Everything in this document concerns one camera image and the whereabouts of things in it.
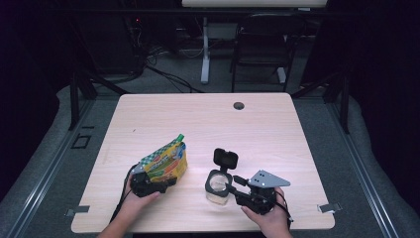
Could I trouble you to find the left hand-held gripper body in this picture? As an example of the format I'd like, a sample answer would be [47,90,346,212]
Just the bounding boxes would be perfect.
[129,163,168,198]

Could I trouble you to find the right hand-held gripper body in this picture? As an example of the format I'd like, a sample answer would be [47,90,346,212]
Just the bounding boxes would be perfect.
[234,169,291,215]

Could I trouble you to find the yellow green checked seasoning pouch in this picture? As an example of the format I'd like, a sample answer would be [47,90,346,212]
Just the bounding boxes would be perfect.
[140,133,188,183]

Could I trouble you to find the clear seasoning jar black lid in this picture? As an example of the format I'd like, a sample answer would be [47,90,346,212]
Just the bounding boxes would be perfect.
[204,148,240,206]

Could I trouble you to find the person's left hand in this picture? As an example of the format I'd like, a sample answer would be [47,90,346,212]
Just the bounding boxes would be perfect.
[120,175,162,218]

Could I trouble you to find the person's right hand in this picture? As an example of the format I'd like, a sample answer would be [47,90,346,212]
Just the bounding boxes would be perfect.
[241,187,291,233]

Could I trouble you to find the grey tape strip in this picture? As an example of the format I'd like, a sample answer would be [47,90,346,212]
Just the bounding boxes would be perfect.
[317,202,343,214]
[64,205,91,217]

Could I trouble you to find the black metal stand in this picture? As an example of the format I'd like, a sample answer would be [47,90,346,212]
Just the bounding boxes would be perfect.
[67,70,130,131]
[290,70,351,135]

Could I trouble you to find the white desk leg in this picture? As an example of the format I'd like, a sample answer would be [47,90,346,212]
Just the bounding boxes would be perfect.
[200,16,212,85]

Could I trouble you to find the black folding chair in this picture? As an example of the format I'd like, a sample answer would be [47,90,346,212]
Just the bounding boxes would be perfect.
[230,13,306,93]

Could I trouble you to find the dark computer tower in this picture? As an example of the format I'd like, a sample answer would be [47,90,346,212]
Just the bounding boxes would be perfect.
[75,13,147,75]

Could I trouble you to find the white desk top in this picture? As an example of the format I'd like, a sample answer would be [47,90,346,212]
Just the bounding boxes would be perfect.
[181,0,329,9]

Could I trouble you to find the left hand-held gripper black cable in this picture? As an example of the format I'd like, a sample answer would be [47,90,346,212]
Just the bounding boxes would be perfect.
[110,163,138,222]

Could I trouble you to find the hand-held gripper black cable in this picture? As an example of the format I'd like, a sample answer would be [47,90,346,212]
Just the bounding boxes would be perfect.
[271,191,294,229]
[110,163,138,222]

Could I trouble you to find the right hand-held gripper black cable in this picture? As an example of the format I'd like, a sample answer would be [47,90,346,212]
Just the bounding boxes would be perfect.
[271,191,294,229]

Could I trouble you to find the aluminium floor rail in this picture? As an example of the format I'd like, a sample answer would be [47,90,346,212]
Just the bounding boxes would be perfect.
[325,98,400,238]
[6,98,97,238]

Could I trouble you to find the black floor cables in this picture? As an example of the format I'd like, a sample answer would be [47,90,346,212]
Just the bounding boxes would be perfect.
[145,46,206,94]

